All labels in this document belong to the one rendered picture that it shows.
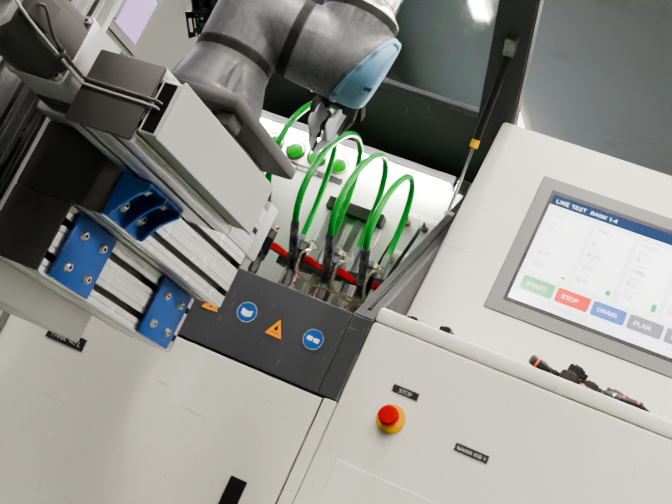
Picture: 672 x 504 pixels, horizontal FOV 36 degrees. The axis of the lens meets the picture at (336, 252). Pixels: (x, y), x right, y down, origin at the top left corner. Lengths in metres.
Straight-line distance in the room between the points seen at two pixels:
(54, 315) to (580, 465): 0.89
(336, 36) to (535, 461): 0.79
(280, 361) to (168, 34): 4.67
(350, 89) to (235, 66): 0.17
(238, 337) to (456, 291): 0.48
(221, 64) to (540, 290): 0.95
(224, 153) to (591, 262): 1.15
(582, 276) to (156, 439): 0.91
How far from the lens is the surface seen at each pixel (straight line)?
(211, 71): 1.45
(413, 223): 2.50
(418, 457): 1.83
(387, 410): 1.81
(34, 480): 2.02
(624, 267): 2.21
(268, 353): 1.91
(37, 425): 2.03
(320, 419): 1.86
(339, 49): 1.48
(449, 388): 1.84
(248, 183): 1.27
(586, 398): 1.84
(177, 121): 1.12
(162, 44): 6.40
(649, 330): 2.15
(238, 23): 1.49
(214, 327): 1.95
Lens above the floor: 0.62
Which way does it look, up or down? 13 degrees up
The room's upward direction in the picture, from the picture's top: 25 degrees clockwise
